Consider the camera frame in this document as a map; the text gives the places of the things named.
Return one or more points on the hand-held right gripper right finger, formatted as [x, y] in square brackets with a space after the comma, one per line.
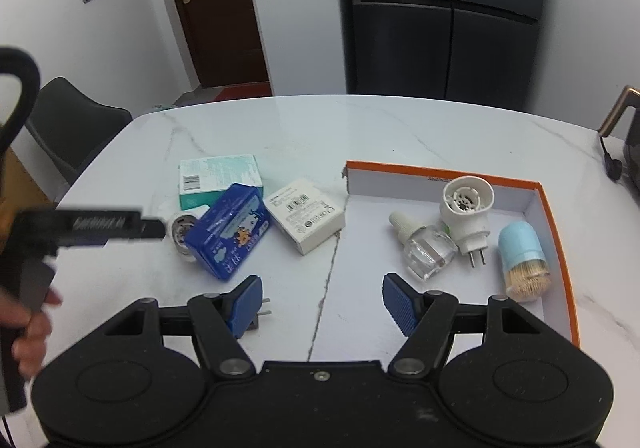
[400, 303]

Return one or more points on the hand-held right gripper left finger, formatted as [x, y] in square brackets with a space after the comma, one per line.
[247, 303]

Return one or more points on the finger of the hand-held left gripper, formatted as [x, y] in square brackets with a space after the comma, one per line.
[152, 229]

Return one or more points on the white mosquito repellent heater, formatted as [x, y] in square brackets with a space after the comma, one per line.
[467, 213]
[180, 230]

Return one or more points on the clear glass bottle cream cap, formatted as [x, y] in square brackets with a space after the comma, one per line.
[430, 253]

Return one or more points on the orange rimmed white box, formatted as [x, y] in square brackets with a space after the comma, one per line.
[370, 238]

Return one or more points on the teal cardboard box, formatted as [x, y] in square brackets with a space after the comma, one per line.
[220, 173]

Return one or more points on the white cardboard box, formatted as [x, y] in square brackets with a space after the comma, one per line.
[305, 215]

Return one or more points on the light blue toothpick holder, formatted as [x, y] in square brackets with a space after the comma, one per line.
[520, 243]

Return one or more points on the person's left hand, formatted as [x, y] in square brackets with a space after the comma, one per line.
[30, 335]

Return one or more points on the brown cardboard box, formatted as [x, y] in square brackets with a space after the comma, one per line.
[17, 178]

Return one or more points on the black upholstered chair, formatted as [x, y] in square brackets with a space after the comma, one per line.
[75, 123]

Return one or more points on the white green plastic bag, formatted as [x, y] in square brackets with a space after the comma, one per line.
[162, 106]

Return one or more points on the red door mat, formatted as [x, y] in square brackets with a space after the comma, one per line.
[245, 91]

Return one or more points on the dark brown door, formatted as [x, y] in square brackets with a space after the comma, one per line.
[215, 18]

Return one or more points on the black refrigerator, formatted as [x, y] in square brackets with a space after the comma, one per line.
[400, 43]

